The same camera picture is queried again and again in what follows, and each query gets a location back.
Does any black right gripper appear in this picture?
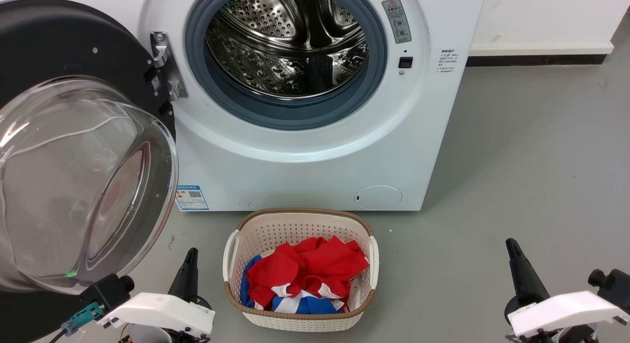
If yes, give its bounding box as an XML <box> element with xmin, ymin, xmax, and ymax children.
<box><xmin>504</xmin><ymin>238</ymin><xmax>600</xmax><ymax>343</ymax></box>

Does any small text sticker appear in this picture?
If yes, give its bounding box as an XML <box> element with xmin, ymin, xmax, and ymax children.
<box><xmin>440</xmin><ymin>49</ymin><xmax>461</xmax><ymax>74</ymax></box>

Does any black round glass washer door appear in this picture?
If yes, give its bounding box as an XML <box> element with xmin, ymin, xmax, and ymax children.
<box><xmin>0</xmin><ymin>0</ymin><xmax>179</xmax><ymax>343</ymax></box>

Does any metal door hinge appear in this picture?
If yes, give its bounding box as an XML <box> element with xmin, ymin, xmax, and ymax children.
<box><xmin>150</xmin><ymin>31</ymin><xmax>189</xmax><ymax>101</ymax></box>

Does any blue energy label sticker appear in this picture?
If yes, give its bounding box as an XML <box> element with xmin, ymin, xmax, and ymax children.
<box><xmin>176</xmin><ymin>185</ymin><xmax>210</xmax><ymax>212</ymax></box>

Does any cream perforated laundry basket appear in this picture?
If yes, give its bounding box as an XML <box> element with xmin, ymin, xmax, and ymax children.
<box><xmin>222</xmin><ymin>208</ymin><xmax>380</xmax><ymax>332</ymax></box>

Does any blue and white garment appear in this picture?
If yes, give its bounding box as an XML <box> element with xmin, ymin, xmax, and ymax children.
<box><xmin>240</xmin><ymin>255</ymin><xmax>345</xmax><ymax>314</ymax></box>

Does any grey warning sticker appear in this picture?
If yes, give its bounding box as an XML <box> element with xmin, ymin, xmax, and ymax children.
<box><xmin>382</xmin><ymin>0</ymin><xmax>412</xmax><ymax>44</ymax></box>

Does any red garment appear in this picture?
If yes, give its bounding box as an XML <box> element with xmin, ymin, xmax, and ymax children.
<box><xmin>245</xmin><ymin>236</ymin><xmax>370</xmax><ymax>309</ymax></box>

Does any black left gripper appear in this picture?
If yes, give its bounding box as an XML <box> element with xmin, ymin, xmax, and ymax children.
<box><xmin>117</xmin><ymin>248</ymin><xmax>213</xmax><ymax>343</ymax></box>

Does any white washing machine body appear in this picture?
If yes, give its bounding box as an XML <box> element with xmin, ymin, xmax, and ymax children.
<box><xmin>96</xmin><ymin>0</ymin><xmax>488</xmax><ymax>212</ymax></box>

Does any round white filter cover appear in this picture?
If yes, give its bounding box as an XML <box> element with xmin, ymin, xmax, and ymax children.
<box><xmin>354</xmin><ymin>186</ymin><xmax>403</xmax><ymax>210</ymax></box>

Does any teal cable connector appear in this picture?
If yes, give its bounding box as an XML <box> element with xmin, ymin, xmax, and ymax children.
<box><xmin>61</xmin><ymin>302</ymin><xmax>105</xmax><ymax>337</ymax></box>

